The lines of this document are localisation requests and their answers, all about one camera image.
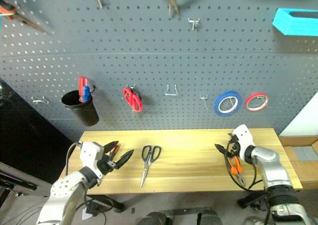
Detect black table foot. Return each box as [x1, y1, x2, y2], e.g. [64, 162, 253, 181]
[85, 194, 125, 213]
[238, 192, 266, 209]

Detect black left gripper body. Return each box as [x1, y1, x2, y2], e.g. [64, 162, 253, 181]
[97, 152, 117, 177]

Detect red tape roll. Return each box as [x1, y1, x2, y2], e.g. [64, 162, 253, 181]
[245, 92, 270, 112]

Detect red handled scissors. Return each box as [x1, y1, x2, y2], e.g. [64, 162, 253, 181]
[122, 85, 143, 113]

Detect grey perforated pegboard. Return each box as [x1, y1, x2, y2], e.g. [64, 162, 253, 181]
[0, 0, 318, 143]

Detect brown cardboard box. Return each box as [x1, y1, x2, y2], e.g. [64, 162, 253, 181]
[278, 135, 318, 189]

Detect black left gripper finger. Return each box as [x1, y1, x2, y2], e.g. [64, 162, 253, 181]
[114, 149, 135, 171]
[103, 141, 120, 156]

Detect curved metal pegboard hook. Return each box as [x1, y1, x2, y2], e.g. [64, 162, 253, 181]
[32, 95, 50, 104]

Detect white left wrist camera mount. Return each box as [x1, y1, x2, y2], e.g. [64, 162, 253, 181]
[79, 141, 105, 172]

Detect orange handled pliers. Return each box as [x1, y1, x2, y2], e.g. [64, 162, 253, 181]
[226, 155, 247, 187]

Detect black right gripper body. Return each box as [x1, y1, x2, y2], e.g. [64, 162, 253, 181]
[226, 140, 246, 159]

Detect red handled long nose pliers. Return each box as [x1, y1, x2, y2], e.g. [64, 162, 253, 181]
[0, 0, 50, 36]

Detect black handled scissors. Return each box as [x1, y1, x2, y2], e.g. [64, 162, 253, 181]
[139, 145, 162, 189]

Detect blue tape roll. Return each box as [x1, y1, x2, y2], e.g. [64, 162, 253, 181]
[214, 90, 243, 117]

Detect dark rounded shape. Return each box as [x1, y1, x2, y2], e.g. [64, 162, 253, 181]
[198, 209, 225, 225]
[138, 211, 172, 225]

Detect grey metal pliers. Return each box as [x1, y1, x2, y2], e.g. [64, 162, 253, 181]
[167, 0, 181, 18]

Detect red and blue markers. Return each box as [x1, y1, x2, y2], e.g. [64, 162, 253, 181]
[79, 76, 89, 103]

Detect orange handled cutter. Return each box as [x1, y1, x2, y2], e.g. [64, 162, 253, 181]
[109, 144, 122, 160]

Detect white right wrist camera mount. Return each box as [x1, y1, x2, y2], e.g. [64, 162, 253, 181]
[231, 125, 256, 156]

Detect cyan plastic bin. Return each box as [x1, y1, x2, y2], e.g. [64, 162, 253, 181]
[272, 8, 318, 36]

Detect black power adapter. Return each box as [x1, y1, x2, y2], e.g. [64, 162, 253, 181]
[85, 201, 100, 215]

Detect metal loop hook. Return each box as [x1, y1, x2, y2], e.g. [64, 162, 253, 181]
[164, 84, 178, 97]

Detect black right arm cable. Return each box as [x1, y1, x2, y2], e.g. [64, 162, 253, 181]
[225, 157, 264, 192]

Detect black cup holder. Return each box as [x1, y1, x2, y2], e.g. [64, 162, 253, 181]
[61, 90, 100, 127]

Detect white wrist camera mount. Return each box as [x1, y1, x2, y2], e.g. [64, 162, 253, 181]
[79, 141, 105, 172]
[231, 125, 256, 156]

